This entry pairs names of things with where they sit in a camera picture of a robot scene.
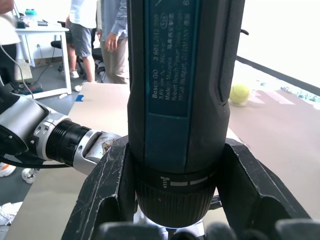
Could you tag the white metal desk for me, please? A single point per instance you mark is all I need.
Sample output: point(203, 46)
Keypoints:
point(42, 28)

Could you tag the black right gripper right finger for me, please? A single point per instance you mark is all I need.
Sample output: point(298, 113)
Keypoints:
point(250, 195)

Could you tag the person in grey shorts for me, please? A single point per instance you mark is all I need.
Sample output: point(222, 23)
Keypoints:
point(82, 32)

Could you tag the black office chair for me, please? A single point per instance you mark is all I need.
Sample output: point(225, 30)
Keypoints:
point(58, 45)
point(98, 53)

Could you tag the dark window frame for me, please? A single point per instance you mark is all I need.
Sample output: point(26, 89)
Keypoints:
point(275, 73)

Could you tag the blue tape piece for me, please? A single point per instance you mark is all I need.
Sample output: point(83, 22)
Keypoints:
point(80, 98)

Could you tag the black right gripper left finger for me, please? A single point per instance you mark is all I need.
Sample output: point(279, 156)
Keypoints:
point(100, 200)

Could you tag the yellow tennis ball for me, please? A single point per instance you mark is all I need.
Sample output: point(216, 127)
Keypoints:
point(239, 93)

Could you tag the person in blue shirt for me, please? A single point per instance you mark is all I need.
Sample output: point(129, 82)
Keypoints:
point(115, 62)

